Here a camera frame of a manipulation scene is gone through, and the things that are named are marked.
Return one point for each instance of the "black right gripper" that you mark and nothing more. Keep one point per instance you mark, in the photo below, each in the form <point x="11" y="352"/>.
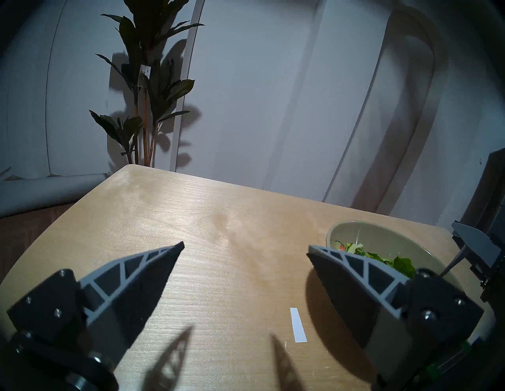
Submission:
<point x="495" y="280"/>

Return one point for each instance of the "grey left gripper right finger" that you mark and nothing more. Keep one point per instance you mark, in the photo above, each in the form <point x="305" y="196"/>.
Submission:
<point x="375" y="307"/>

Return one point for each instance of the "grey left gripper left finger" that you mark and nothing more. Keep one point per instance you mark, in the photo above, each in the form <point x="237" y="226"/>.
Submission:
<point x="126" y="291"/>

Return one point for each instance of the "green salad with tomato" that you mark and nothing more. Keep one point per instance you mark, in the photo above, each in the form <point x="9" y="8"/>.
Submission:
<point x="402" y="265"/>

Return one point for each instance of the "beige ceramic salad bowl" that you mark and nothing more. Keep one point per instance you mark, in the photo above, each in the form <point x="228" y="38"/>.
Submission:
<point x="375" y="236"/>

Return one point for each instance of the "white tape strip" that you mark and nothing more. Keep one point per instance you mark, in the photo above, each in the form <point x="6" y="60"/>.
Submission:
<point x="298" y="325"/>

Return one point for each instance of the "white plant label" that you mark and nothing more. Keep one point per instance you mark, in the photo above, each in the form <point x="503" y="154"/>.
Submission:
<point x="144" y="71"/>

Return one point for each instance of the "tall dark green potted plant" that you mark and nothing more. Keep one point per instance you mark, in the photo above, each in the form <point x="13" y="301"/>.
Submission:
<point x="142" y="35"/>

